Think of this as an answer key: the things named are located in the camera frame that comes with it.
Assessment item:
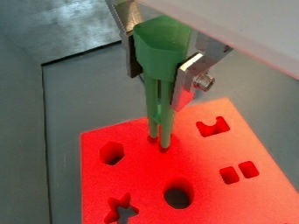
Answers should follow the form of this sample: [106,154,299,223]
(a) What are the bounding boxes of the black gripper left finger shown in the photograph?
[106,0,144,78]

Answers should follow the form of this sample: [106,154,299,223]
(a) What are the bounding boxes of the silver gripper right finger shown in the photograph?
[171,33,234,111]

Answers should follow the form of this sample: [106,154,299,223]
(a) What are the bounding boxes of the red shape sorting block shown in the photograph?
[80,99,299,224]

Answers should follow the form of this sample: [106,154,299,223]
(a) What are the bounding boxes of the green three prong object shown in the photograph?
[134,16,191,149]

